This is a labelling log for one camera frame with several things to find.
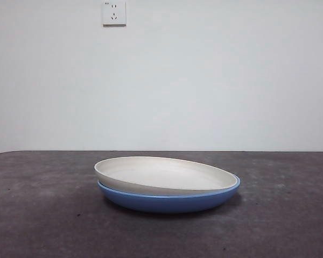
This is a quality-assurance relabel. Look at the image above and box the white wall socket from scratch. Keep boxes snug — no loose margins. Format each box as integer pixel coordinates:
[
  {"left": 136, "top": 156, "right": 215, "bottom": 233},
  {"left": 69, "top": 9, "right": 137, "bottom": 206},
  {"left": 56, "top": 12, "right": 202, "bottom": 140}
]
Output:
[{"left": 102, "top": 1, "right": 127, "bottom": 27}]

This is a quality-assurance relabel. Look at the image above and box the white round plate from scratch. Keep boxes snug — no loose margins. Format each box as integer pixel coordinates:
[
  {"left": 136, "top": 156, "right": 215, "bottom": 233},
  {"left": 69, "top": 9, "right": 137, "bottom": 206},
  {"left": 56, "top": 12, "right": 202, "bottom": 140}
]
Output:
[{"left": 94, "top": 155, "right": 238, "bottom": 196}]

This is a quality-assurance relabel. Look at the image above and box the blue round plate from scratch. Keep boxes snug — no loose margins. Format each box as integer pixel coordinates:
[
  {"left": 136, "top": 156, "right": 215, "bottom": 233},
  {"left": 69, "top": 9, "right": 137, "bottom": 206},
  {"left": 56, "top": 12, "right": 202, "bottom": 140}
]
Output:
[{"left": 96, "top": 176, "right": 242, "bottom": 214}]

